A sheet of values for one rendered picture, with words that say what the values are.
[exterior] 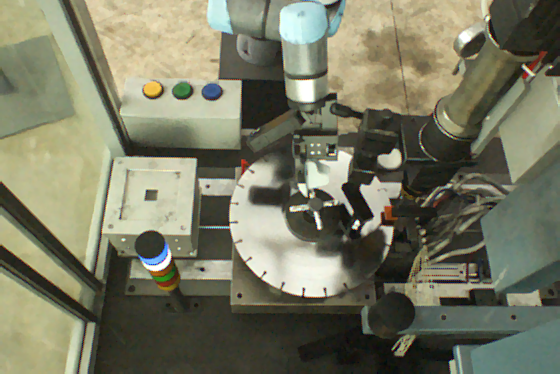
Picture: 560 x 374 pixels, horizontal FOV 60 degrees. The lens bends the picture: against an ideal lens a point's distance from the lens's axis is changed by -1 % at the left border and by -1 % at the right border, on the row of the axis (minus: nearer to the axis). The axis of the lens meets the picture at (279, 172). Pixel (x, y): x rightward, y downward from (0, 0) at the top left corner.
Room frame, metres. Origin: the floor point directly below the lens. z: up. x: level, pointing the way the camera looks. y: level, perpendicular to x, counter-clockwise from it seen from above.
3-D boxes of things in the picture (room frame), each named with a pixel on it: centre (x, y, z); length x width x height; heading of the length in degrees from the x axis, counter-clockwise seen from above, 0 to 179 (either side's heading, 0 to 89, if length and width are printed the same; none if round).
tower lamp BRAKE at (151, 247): (0.22, 0.18, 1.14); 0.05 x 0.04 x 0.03; 7
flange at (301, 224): (0.39, -0.08, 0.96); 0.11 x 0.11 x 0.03
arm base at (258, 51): (1.00, 0.10, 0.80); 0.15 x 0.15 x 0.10
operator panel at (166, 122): (0.68, 0.25, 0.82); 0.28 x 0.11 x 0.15; 97
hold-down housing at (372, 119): (0.43, -0.14, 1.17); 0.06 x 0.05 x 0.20; 88
